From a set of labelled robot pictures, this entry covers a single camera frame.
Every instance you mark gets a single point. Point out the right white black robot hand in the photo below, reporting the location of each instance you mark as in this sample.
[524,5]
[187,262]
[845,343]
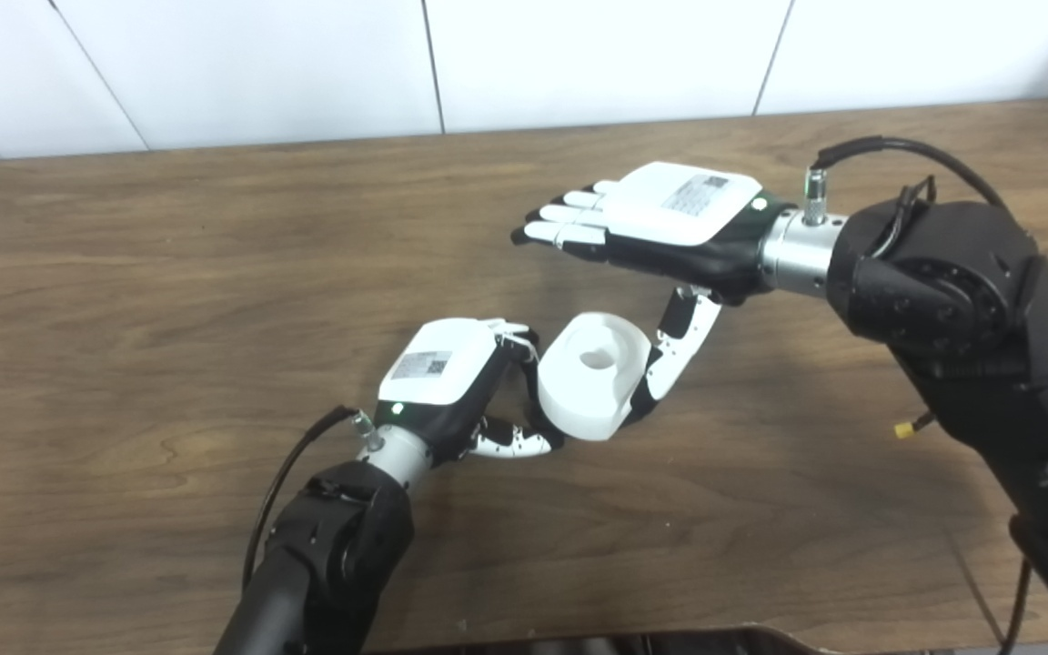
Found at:
[679,205]

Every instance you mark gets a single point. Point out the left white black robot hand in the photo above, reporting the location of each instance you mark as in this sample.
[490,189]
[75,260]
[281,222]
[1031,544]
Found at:
[438,364]

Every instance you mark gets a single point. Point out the round white plastic piece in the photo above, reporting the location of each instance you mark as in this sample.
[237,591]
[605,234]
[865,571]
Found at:
[579,400]

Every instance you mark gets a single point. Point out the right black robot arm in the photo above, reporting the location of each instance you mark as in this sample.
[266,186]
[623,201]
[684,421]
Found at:
[988,337]

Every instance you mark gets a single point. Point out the small yellow-tipped plug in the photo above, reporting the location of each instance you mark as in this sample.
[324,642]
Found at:
[903,430]

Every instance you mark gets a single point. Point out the dark robot torso edge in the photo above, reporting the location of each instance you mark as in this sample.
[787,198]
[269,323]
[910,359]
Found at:
[651,641]

